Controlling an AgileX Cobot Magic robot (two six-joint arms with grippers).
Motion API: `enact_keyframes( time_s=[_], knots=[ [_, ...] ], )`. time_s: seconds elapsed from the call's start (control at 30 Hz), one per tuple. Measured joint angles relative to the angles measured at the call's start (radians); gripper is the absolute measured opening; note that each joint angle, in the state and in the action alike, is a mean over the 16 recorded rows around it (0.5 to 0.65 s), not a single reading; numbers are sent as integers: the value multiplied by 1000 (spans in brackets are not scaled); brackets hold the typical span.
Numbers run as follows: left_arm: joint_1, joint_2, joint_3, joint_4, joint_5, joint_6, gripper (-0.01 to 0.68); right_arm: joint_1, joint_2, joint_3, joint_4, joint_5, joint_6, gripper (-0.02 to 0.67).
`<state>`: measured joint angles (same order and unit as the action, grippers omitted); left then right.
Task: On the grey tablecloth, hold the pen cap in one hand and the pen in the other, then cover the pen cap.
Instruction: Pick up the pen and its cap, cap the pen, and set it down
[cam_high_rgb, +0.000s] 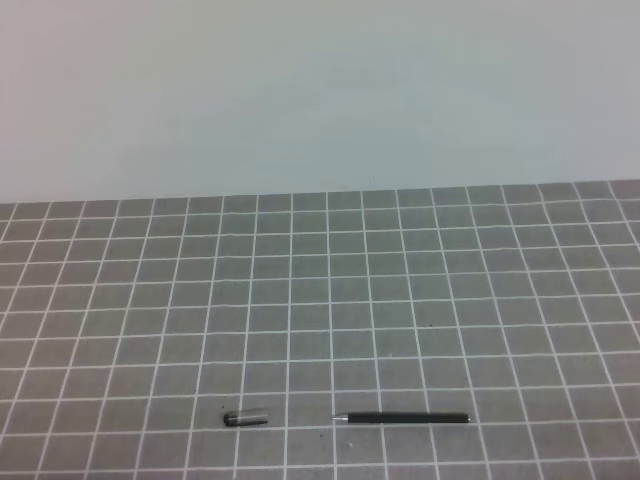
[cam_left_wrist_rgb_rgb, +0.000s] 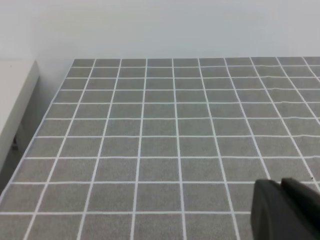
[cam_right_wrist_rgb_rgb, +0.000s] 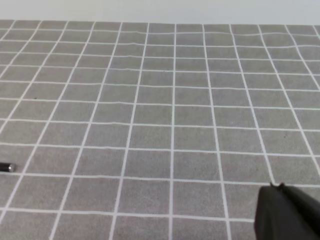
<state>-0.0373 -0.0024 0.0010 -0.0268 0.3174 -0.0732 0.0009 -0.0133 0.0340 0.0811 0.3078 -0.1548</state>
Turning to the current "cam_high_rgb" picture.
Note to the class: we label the black pen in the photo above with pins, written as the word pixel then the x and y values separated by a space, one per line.
pixel 403 418

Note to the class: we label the black translucent pen cap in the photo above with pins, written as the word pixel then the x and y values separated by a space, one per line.
pixel 245 418

